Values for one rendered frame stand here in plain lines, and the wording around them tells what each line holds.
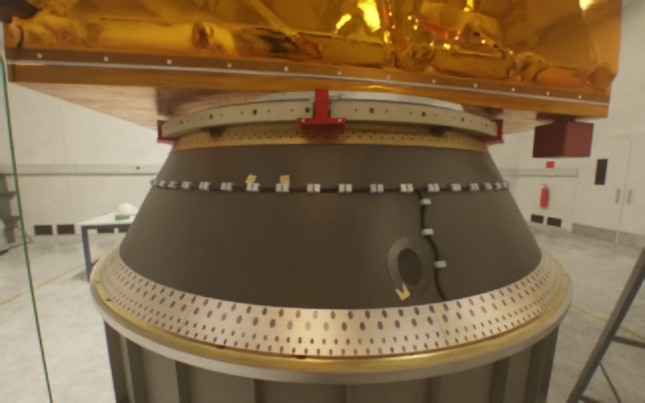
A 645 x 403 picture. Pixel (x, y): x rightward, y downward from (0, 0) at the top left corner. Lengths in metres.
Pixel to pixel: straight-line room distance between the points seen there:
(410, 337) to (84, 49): 1.04
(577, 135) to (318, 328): 1.24
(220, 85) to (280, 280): 0.54
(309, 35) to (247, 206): 0.48
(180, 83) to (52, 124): 7.19
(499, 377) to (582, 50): 1.08
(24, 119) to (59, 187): 1.58
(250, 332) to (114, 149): 6.80
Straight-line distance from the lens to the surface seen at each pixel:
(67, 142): 7.73
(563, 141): 1.35
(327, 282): 0.56
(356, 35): 0.81
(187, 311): 0.67
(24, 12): 0.96
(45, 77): 0.96
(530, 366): 1.00
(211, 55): 0.80
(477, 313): 0.69
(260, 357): 0.55
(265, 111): 0.71
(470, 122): 0.91
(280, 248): 0.58
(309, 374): 0.54
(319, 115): 0.65
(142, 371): 0.92
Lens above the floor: 1.53
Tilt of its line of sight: 7 degrees down
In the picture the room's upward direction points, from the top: straight up
